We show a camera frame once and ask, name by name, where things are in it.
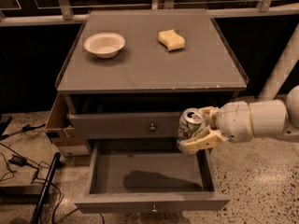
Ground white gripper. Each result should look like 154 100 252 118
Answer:
180 102 253 155

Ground white support post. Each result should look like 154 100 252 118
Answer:
258 24 299 101

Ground grey drawer cabinet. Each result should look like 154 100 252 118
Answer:
54 8 249 215

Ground black power adapter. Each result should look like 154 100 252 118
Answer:
8 155 27 167

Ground black cables on floor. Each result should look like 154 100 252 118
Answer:
0 122 106 224

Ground grey open middle drawer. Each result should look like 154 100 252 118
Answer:
75 138 230 213

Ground white paper bowl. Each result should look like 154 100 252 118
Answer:
84 33 125 59

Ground cardboard box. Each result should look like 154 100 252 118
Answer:
45 95 89 157

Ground grey top drawer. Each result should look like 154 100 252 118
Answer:
69 112 181 139

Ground black pole on floor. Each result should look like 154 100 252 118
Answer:
30 152 61 224

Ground yellow sponge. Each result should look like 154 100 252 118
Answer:
158 30 185 51

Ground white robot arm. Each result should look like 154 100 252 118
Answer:
177 86 299 155

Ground green white 7up can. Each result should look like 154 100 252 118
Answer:
177 107 206 154

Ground metal window railing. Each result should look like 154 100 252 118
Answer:
0 0 299 26

